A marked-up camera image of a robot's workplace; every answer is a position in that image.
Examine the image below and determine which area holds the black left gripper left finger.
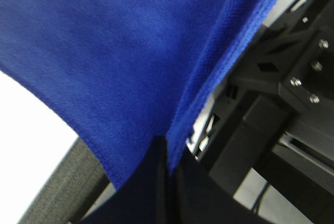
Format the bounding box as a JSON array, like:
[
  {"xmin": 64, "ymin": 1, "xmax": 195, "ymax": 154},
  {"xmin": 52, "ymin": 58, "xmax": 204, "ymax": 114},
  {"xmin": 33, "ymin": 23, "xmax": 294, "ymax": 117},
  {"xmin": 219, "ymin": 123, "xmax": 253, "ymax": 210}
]
[{"xmin": 79, "ymin": 136, "xmax": 171, "ymax": 224}]

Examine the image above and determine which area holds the blue microfibre towel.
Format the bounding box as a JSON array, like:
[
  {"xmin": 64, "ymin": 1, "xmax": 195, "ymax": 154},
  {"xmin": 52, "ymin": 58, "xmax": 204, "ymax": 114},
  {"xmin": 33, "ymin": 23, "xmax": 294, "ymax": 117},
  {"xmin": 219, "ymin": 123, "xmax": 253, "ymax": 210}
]
[{"xmin": 1, "ymin": 0, "xmax": 277, "ymax": 188}]

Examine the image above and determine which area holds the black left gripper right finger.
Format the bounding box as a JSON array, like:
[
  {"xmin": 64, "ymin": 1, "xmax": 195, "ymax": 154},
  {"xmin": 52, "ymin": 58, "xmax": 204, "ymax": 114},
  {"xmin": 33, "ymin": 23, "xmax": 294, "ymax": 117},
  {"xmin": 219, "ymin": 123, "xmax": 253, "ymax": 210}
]
[{"xmin": 175, "ymin": 156, "xmax": 261, "ymax": 223}]

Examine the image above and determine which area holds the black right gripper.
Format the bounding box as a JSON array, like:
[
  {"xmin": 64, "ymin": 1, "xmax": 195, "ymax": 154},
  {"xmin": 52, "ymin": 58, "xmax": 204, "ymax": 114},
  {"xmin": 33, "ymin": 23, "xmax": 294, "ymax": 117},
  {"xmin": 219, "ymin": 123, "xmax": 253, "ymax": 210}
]
[{"xmin": 187, "ymin": 0, "xmax": 333, "ymax": 223}]

